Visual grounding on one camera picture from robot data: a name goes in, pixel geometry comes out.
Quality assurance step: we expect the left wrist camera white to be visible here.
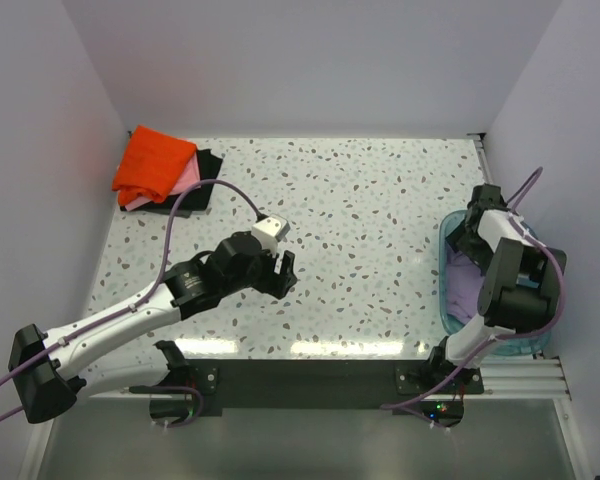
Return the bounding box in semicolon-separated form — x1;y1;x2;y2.
251;215;290;245

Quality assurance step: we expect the teal plastic basket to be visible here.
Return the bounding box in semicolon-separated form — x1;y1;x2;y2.
439;210;551;357

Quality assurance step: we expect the folded pink t shirt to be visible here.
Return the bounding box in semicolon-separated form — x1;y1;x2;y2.
117;154;201;210

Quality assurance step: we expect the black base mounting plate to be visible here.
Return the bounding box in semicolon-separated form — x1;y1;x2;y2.
128;357;485;426

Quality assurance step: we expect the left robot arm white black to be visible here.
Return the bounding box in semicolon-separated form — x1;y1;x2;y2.
8;223;297;424

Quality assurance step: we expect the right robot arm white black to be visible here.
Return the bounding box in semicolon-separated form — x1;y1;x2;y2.
421;184;567;393

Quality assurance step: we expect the folded orange t shirt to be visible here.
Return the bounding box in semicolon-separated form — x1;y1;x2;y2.
112;125;197;207

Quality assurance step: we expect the lilac polo shirt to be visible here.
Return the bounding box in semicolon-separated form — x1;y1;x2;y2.
444;247;484;324

